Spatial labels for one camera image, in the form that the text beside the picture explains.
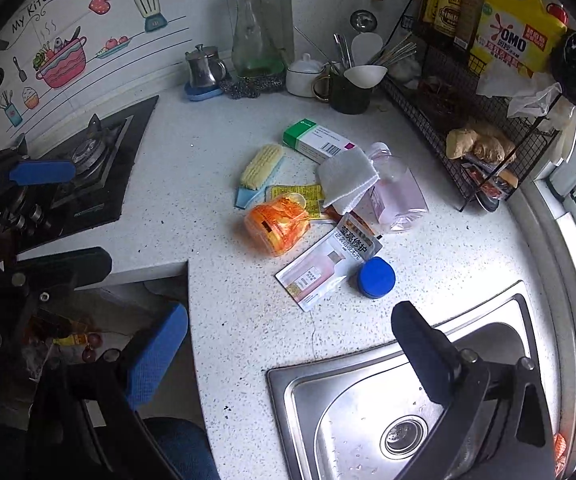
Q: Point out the bundle of chopsticks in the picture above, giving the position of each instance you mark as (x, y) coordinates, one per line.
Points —
(395, 52)

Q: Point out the white rice paddle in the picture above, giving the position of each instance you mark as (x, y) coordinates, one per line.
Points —
(367, 47)

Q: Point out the orange plastic wrapper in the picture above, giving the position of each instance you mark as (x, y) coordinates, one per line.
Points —
(278, 227)

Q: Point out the yellow OMO detergent bottle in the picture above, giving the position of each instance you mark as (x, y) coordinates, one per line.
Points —
(513, 35)

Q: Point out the amber bottle yellow label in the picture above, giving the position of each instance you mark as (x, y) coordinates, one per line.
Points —
(65, 339)

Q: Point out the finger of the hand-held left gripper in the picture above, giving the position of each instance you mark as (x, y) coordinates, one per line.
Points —
(42, 172)
(72, 265)

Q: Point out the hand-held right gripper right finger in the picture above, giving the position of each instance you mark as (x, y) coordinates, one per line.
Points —
(420, 355)

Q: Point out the stainless steel sink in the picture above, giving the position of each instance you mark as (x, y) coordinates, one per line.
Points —
(348, 410)

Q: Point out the blue coaster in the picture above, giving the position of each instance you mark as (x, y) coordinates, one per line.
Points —
(197, 95)

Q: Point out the red snack packet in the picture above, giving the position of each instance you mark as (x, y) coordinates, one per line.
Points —
(493, 180)

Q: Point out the dark green mug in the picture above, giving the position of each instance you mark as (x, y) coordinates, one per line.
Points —
(348, 100)

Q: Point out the white lidded sugar bowl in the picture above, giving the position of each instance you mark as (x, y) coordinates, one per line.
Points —
(300, 80)

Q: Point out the ginger root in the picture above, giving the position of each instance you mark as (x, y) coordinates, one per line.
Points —
(493, 144)
(460, 144)

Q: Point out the brown sauce bottle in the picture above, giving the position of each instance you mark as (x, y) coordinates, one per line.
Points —
(470, 15)

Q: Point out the white window frame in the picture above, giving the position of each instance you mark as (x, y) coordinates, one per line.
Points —
(573, 240)

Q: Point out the white plastic bag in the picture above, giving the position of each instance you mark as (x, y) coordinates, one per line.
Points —
(533, 100)

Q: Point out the glass carafe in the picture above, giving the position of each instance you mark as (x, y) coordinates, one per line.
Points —
(255, 35)

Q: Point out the sink drain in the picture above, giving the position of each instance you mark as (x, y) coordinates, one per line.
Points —
(403, 435)

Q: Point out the yellow packet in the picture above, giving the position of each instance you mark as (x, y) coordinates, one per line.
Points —
(313, 192)

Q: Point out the white cloth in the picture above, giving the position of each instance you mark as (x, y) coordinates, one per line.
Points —
(345, 175)

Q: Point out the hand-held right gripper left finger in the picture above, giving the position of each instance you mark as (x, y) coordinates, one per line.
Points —
(160, 347)

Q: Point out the green white medicine box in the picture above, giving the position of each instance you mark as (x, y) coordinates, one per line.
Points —
(313, 137)

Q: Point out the silver sachet pack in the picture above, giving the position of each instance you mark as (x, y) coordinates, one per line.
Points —
(318, 270)

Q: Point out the kitchen cartoon wall sticker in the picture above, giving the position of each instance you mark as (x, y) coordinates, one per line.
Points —
(62, 67)

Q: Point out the steel teapot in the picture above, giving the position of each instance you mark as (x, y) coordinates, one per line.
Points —
(202, 67)

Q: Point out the clear pink plastic bottle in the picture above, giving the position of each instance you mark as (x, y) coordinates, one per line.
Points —
(398, 200)

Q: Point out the blue round lid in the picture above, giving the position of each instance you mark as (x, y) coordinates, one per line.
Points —
(375, 277)

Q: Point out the steel wool scrubber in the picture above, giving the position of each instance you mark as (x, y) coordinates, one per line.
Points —
(243, 87)

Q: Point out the black gas stove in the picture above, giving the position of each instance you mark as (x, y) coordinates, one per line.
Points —
(97, 160)

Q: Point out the yellow bristle scrub brush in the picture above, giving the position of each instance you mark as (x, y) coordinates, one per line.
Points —
(263, 165)

